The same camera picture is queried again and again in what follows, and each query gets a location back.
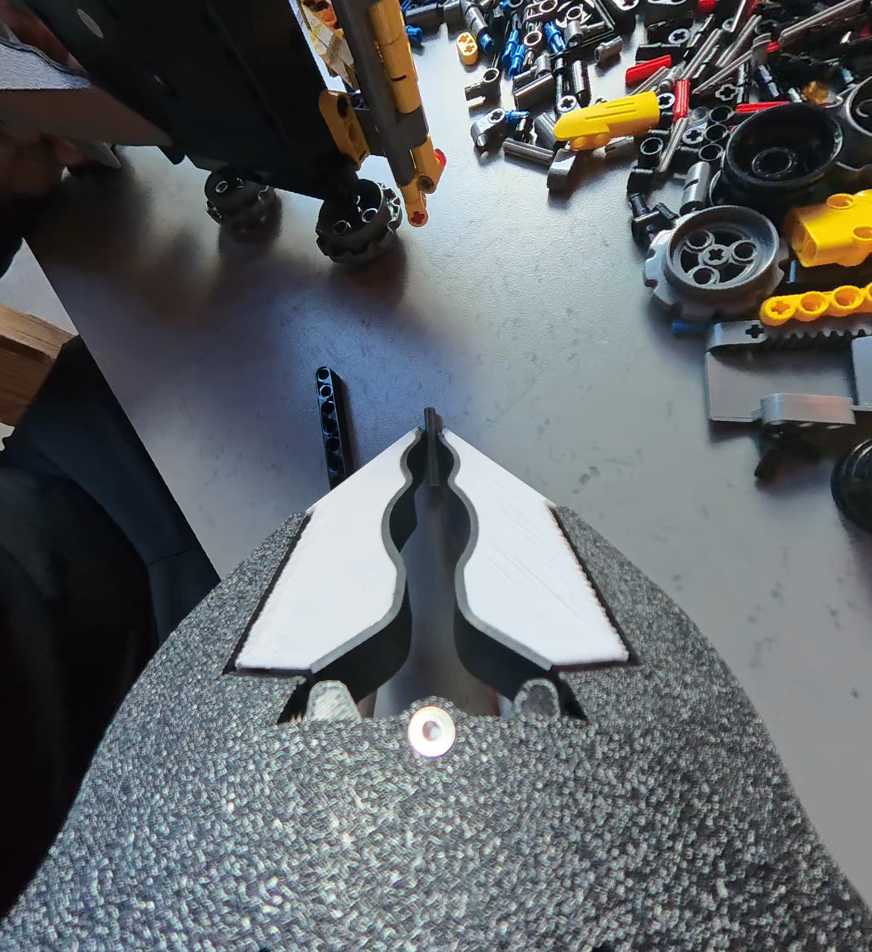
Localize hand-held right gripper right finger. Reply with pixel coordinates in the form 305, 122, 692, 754
442, 429, 629, 672

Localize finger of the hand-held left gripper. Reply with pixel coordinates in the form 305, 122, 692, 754
0, 11, 173, 168

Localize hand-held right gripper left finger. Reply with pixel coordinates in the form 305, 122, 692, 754
235, 429, 425, 675

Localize black long holed beam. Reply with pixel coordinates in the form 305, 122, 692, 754
314, 366, 355, 490

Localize black axle rod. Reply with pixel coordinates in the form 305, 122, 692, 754
421, 407, 448, 566

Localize yellow toy vehicle model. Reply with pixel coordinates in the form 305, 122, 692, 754
30, 0, 448, 267

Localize grey desk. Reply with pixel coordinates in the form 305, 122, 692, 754
27, 0, 872, 952

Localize person's dark jeans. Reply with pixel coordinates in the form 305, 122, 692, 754
0, 336, 223, 603

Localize dark grey toothed panel piece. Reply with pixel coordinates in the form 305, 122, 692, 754
705, 317, 872, 478

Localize grey spoked wheel hub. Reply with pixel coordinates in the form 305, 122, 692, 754
642, 205, 789, 322

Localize yellow thin holed beam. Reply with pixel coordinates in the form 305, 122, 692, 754
758, 275, 872, 328

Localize yellow rounded bullet piece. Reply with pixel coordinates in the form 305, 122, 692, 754
552, 91, 662, 144

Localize yellow flat holed panel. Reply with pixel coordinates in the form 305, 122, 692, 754
782, 183, 872, 270

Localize pile of small building pieces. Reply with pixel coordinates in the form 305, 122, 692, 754
399, 0, 872, 246

